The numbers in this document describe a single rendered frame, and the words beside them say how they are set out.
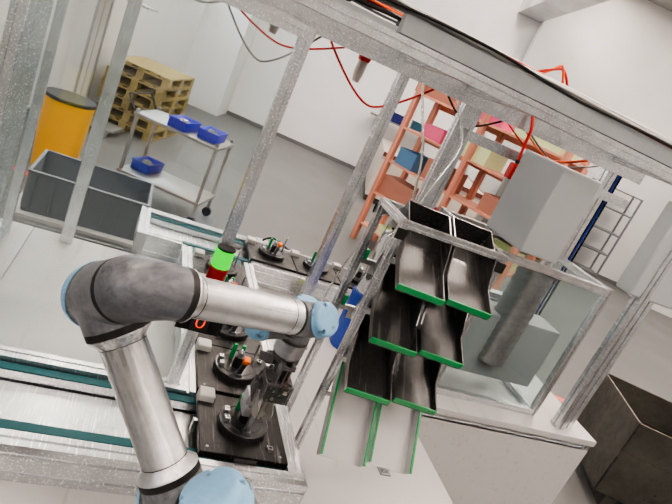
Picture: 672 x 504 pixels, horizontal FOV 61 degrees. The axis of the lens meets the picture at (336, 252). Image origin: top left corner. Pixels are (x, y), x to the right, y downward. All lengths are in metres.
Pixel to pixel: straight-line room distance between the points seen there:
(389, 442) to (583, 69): 11.92
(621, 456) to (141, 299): 3.81
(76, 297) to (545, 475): 2.46
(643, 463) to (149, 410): 3.77
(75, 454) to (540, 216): 1.84
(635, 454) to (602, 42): 10.11
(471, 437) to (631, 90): 11.50
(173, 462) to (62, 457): 0.39
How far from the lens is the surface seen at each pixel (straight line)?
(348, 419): 1.68
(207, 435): 1.57
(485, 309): 1.57
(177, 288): 0.95
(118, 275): 0.96
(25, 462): 1.48
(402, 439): 1.76
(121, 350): 1.06
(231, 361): 1.85
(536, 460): 2.96
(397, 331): 1.54
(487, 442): 2.73
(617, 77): 13.46
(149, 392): 1.08
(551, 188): 2.43
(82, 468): 1.48
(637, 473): 4.50
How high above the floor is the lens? 1.95
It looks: 17 degrees down
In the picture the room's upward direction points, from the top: 24 degrees clockwise
